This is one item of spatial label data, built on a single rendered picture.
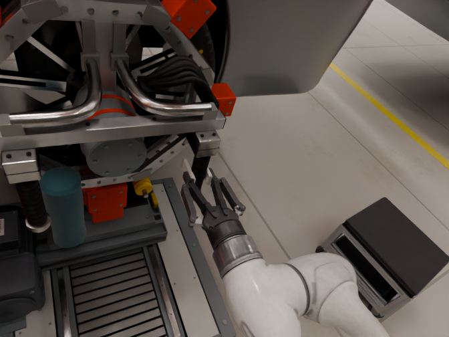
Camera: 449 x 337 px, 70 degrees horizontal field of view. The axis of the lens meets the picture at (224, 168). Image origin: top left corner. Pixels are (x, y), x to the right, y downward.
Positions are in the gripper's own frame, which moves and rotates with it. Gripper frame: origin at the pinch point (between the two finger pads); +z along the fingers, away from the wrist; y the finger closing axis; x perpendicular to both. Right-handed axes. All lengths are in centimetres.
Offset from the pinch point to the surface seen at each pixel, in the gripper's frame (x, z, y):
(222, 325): -75, -20, 19
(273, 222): -83, 21, 71
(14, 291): -43, 2, -45
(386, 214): -49, -6, 107
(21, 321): -74, 6, -48
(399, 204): -83, 11, 168
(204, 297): -75, -7, 16
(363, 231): -49, -10, 87
